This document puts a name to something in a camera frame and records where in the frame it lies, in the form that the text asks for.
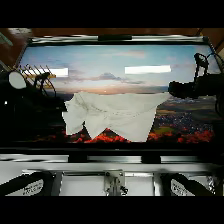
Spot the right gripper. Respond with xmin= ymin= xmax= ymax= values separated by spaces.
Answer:
xmin=167 ymin=79 xmax=200 ymax=100

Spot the white shirt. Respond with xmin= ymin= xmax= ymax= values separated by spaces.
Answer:
xmin=62 ymin=91 xmax=173 ymax=144

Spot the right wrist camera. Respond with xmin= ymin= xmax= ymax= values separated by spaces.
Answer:
xmin=193 ymin=52 xmax=211 ymax=80

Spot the silver frame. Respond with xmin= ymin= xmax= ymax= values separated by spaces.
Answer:
xmin=0 ymin=152 xmax=224 ymax=197

